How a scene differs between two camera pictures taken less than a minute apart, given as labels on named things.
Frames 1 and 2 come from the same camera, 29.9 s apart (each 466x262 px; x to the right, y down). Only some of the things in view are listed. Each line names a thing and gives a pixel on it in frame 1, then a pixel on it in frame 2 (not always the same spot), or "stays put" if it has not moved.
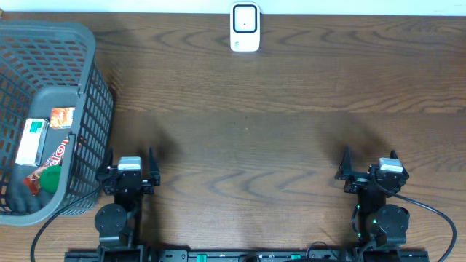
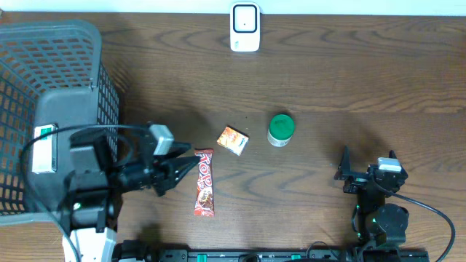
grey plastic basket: x=45 y=65 stays put
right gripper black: x=359 y=179 stays put
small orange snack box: x=61 y=117 to x=233 y=140
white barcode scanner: x=245 y=26 stays put
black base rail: x=247 y=256 stays put
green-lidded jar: x=49 y=179 to x=281 y=129
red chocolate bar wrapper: x=33 y=180 to x=204 y=200
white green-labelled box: x=33 y=142 to x=45 y=151
